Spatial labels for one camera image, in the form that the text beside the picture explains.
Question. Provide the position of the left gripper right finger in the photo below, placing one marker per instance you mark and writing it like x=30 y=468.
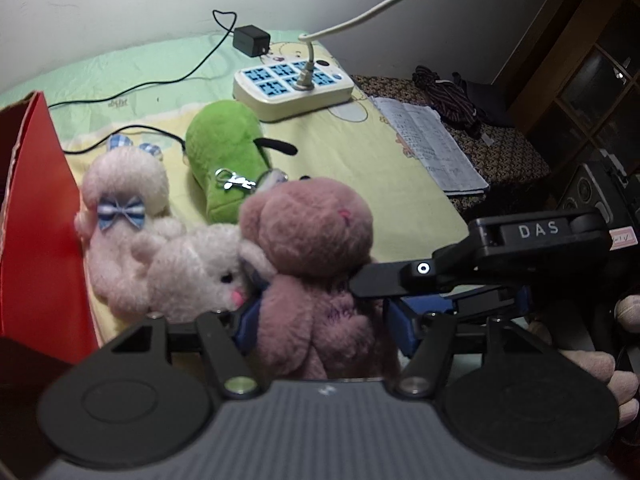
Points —
x=431 y=330

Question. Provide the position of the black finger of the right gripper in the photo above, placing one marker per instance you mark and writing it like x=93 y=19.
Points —
x=497 y=251

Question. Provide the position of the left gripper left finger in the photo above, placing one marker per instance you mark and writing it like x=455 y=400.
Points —
x=222 y=339

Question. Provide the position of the pink bunny plush blue bow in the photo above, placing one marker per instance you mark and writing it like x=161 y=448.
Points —
x=125 y=192

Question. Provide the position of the mauve teddy bear plush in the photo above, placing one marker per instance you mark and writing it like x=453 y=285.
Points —
x=305 y=240

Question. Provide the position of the green plush toy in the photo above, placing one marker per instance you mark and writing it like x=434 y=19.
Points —
x=228 y=155

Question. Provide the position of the white bunny plush blue bow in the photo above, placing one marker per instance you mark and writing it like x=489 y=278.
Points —
x=211 y=268

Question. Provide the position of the black speaker device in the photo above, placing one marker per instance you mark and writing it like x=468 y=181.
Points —
x=600 y=183

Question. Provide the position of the red cardboard box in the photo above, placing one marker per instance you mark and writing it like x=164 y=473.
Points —
x=44 y=295

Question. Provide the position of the stack of printed papers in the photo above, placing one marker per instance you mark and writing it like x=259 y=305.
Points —
x=421 y=129

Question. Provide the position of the dark striped cloth bundle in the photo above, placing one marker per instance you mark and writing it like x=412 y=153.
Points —
x=449 y=100

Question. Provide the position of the wooden cabinet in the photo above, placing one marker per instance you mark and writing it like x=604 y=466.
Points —
x=572 y=83

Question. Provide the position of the pastel baby blanket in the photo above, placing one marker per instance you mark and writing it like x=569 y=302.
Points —
x=154 y=92

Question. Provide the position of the white blue power strip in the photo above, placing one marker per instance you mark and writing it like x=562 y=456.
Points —
x=271 y=92

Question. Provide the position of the black power adapter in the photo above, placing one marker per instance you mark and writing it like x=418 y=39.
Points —
x=251 y=40

